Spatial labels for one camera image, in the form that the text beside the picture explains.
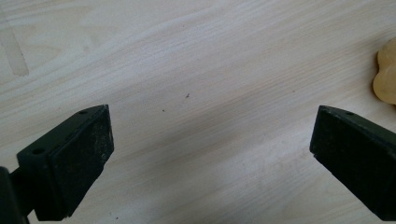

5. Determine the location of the pale yellow lobed object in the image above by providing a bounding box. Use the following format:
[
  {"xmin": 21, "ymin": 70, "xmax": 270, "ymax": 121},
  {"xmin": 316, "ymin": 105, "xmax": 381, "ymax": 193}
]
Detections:
[{"xmin": 372, "ymin": 37, "xmax": 396, "ymax": 105}]

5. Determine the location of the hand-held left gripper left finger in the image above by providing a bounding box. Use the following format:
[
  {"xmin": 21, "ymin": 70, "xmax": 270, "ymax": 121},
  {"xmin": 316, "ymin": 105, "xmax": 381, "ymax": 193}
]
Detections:
[{"xmin": 9, "ymin": 104, "xmax": 115, "ymax": 222}]

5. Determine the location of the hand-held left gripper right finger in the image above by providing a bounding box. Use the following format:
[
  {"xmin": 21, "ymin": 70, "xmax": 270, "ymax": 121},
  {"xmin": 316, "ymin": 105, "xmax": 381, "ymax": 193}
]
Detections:
[{"xmin": 309, "ymin": 105, "xmax": 396, "ymax": 222}]

